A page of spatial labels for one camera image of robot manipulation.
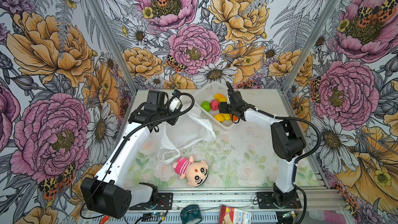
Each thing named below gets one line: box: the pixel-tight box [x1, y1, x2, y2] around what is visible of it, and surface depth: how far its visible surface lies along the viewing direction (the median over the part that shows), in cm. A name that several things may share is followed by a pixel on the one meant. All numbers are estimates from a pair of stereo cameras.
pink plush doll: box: [172, 155, 209, 188], surface depth 79 cm
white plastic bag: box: [152, 106, 217, 164], surface depth 78 cm
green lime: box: [200, 100, 211, 112], surface depth 107 cm
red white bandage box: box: [218, 204, 252, 224], surface depth 69 cm
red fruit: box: [210, 99, 220, 111], surface depth 107 cm
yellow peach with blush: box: [214, 113, 225, 123], surface depth 101 cm
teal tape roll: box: [180, 204, 203, 224], surface depth 65 cm
